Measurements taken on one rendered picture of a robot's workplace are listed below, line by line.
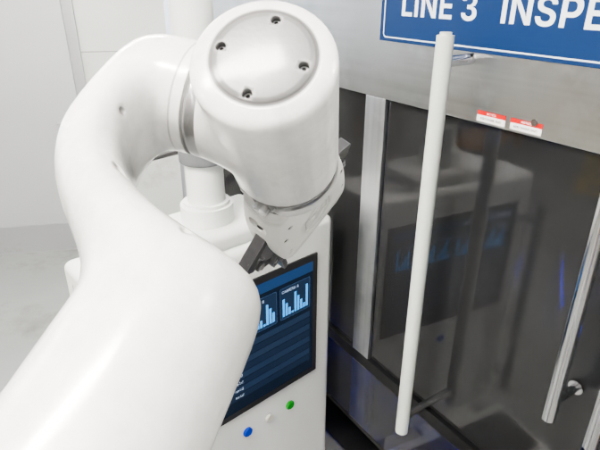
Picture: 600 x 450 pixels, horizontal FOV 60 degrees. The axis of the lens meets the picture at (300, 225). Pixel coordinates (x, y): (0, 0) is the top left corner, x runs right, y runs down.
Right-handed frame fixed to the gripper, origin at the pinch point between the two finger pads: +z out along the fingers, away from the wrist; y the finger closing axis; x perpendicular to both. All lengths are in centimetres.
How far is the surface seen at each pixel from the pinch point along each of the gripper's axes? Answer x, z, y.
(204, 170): 26.1, 27.6, 3.4
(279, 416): -7, 70, -25
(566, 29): -10.9, 0.3, 39.3
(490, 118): -9.1, 14.4, 32.4
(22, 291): 199, 298, -96
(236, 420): -1, 60, -30
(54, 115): 261, 273, 14
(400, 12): 13.0, 17.1, 42.1
